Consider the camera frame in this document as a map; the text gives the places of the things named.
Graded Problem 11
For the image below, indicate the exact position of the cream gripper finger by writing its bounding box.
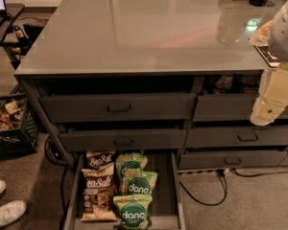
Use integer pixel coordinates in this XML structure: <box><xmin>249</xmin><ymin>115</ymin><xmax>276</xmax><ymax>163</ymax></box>
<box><xmin>250</xmin><ymin>99</ymin><xmax>284</xmax><ymax>127</ymax></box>

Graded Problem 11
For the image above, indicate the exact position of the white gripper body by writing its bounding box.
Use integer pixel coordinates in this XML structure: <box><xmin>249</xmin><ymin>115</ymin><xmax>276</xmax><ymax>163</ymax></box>
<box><xmin>262</xmin><ymin>62</ymin><xmax>288</xmax><ymax>109</ymax></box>

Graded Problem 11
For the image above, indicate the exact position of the brown sea salt chip bag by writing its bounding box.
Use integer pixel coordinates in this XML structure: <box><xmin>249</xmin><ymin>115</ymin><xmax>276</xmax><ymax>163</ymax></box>
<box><xmin>86</xmin><ymin>150</ymin><xmax>115</xmax><ymax>170</ymax></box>
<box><xmin>81</xmin><ymin>163</ymin><xmax>116</xmax><ymax>221</ymax></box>

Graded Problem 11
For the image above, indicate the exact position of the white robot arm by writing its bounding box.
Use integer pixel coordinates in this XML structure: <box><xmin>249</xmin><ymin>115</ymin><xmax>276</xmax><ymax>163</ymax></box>
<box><xmin>250</xmin><ymin>0</ymin><xmax>288</xmax><ymax>127</ymax></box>

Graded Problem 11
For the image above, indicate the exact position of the middle right drawer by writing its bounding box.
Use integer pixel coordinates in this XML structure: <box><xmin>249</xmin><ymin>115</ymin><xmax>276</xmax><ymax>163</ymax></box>
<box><xmin>185</xmin><ymin>126</ymin><xmax>288</xmax><ymax>148</ymax></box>

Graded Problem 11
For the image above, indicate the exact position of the top right drawer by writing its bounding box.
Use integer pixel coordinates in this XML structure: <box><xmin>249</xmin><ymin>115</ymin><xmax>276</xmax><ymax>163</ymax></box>
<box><xmin>193</xmin><ymin>93</ymin><xmax>288</xmax><ymax>123</ymax></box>

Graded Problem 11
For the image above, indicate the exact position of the top left drawer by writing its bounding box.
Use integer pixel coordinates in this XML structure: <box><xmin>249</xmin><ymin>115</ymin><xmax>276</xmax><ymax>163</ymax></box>
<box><xmin>40</xmin><ymin>92</ymin><xmax>195</xmax><ymax>123</ymax></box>

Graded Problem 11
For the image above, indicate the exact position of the bottom right drawer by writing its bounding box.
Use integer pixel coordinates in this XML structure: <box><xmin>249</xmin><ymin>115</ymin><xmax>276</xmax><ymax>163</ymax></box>
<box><xmin>179</xmin><ymin>150</ymin><xmax>288</xmax><ymax>170</ymax></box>

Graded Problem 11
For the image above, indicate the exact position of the open bottom left drawer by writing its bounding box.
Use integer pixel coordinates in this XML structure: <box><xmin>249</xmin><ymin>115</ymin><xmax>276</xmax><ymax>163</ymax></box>
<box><xmin>62</xmin><ymin>151</ymin><xmax>185</xmax><ymax>230</ymax></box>

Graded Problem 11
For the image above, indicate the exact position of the middle green dang chip bag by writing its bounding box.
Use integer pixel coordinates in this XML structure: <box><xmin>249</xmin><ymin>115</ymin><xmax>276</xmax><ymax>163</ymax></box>
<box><xmin>120</xmin><ymin>169</ymin><xmax>157</xmax><ymax>196</ymax></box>

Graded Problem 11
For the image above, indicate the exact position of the green dang chip bag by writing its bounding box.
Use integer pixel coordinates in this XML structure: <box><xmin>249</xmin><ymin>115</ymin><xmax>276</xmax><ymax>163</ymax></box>
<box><xmin>113</xmin><ymin>195</ymin><xmax>153</xmax><ymax>230</ymax></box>
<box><xmin>115</xmin><ymin>152</ymin><xmax>148</xmax><ymax>178</ymax></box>
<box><xmin>120</xmin><ymin>169</ymin><xmax>157</xmax><ymax>196</ymax></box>

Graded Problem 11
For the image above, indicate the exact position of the rear green dang chip bag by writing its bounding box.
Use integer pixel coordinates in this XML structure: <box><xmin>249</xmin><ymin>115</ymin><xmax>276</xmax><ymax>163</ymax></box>
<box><xmin>115</xmin><ymin>152</ymin><xmax>148</xmax><ymax>178</ymax></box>

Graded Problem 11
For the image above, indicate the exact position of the front green dang chip bag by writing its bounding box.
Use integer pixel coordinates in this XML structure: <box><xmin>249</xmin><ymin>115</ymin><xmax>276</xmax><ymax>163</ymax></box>
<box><xmin>113</xmin><ymin>195</ymin><xmax>153</xmax><ymax>230</ymax></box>

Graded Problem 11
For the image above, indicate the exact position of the middle left drawer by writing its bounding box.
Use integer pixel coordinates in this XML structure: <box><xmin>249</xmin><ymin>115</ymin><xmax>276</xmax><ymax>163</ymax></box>
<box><xmin>60</xmin><ymin>128</ymin><xmax>186</xmax><ymax>151</ymax></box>

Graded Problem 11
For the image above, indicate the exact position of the black white marker board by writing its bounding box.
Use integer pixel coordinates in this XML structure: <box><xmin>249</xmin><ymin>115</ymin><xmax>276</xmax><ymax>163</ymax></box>
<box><xmin>255</xmin><ymin>46</ymin><xmax>280</xmax><ymax>67</ymax></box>

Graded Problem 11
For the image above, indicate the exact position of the black crate of snacks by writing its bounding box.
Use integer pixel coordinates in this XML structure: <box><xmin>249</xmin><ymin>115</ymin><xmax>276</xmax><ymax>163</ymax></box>
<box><xmin>0</xmin><ymin>94</ymin><xmax>39</xmax><ymax>161</ymax></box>

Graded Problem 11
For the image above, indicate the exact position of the dark cabinet frame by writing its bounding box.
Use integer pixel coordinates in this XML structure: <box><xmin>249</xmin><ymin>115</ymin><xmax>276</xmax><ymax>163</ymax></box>
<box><xmin>16</xmin><ymin>69</ymin><xmax>288</xmax><ymax>167</ymax></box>

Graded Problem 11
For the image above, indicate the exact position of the black power cable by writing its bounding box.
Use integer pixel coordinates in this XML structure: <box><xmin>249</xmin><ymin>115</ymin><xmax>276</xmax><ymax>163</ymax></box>
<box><xmin>179</xmin><ymin>167</ymin><xmax>288</xmax><ymax>207</ymax></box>

